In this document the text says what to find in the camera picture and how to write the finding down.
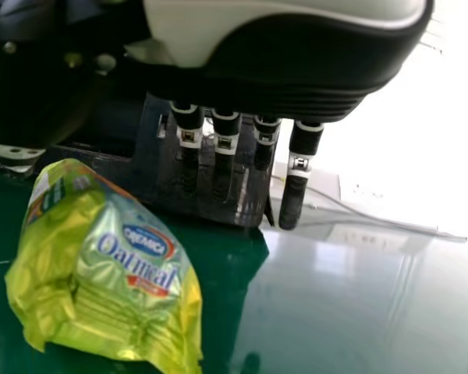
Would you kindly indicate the black oven with glass door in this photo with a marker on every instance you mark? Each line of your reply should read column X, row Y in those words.
column 152, row 175

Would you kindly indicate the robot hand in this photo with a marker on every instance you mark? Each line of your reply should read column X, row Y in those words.
column 296, row 70

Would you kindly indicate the yellow-green biscuit packet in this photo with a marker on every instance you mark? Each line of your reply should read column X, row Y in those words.
column 101, row 265

